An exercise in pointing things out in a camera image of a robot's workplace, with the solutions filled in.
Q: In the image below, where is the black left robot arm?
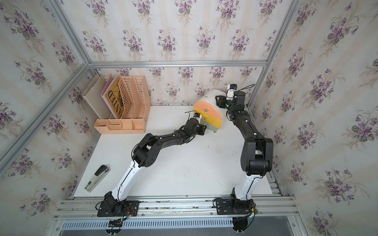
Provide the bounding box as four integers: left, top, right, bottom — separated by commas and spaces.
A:
104, 118, 207, 202

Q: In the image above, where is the beige cardboard folder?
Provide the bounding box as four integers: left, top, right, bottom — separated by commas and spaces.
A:
83, 75, 111, 119

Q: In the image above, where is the pink top drawer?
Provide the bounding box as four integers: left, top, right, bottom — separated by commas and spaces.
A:
194, 101, 222, 122

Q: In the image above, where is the white oval drawer cabinet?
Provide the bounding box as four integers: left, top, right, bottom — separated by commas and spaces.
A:
198, 89, 226, 112

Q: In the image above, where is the grey black stapler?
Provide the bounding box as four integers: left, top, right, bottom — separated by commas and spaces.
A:
84, 165, 111, 192

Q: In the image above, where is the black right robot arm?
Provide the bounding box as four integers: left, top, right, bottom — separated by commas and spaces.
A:
215, 92, 274, 201

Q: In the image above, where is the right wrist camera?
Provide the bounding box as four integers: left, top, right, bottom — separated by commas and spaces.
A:
225, 84, 238, 100

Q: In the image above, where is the yellow drawer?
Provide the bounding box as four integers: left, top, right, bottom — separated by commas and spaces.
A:
194, 107, 223, 131

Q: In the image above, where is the wanted poster book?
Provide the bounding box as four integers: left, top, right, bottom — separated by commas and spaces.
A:
101, 75, 124, 119

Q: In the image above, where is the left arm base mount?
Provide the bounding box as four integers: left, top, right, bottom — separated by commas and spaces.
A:
96, 192, 140, 217

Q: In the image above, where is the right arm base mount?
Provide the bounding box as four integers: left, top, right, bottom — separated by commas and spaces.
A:
212, 188, 256, 215

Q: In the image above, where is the beige desk file organizer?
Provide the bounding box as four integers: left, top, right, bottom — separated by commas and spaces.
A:
94, 76, 151, 134

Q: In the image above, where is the grey bottom drawer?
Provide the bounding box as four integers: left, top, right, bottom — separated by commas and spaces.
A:
200, 117, 222, 132

